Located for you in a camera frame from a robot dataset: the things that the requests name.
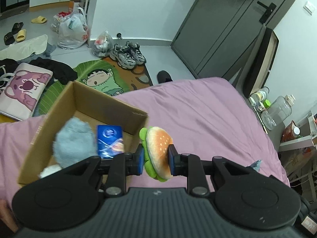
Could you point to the left grey sneaker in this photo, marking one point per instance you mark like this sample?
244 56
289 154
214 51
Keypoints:
121 54

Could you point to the black clothing on floor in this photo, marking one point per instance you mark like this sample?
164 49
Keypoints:
61 71

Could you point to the fluffy light blue plush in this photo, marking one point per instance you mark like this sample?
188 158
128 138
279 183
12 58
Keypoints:
74 142

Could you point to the black shoe by bed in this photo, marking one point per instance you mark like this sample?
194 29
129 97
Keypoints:
163 77

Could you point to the black door handle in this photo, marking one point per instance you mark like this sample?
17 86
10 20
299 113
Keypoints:
268 11

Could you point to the cream floor towel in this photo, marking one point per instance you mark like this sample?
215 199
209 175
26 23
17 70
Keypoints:
25 49

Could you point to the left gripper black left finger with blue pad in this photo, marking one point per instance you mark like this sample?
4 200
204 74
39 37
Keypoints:
121 166

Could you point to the white fluffy ball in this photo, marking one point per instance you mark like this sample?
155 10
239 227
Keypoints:
49 170

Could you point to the small clear trash bag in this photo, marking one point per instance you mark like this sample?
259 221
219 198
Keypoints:
102 46

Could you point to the hamburger plush toy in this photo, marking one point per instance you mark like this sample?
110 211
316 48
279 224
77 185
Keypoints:
155 142

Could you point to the clear plastic jar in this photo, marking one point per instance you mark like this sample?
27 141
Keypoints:
278 111

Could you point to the blue tissue packet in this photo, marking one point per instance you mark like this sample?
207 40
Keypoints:
109 141

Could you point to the grey sneaker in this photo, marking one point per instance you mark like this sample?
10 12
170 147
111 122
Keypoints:
121 54
135 52

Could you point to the blue crochet octopus toy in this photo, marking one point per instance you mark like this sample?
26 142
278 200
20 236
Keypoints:
256 165

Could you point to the yellow slipper near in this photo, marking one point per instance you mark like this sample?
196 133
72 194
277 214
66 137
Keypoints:
21 35

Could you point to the pink bed sheet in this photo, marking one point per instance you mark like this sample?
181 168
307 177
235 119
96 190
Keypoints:
206 117

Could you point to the brown cardboard box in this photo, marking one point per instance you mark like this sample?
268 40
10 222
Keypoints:
89 105

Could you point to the black framed board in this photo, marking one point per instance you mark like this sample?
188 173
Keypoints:
261 61

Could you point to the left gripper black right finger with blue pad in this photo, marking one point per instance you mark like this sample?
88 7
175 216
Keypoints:
189 166

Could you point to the yellow slipper far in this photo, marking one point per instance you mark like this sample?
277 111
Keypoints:
39 20

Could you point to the black slipper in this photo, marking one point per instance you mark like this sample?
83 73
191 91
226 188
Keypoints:
16 27
9 39

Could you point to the right grey sneaker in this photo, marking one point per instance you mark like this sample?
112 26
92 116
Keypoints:
135 52

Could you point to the dark grey door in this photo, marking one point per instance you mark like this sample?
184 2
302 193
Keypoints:
217 36

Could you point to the green leaf cartoon rug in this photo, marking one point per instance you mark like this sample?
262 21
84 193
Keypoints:
104 75

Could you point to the yellow slipper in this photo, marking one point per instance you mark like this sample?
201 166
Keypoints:
39 20
21 35

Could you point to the white bottle yellow label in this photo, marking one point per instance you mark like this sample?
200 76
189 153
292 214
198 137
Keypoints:
258 96

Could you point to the large white plastic bag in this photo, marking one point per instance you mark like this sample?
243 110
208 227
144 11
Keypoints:
73 30

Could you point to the green cap bottle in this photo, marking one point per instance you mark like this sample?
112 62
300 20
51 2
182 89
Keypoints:
266 103

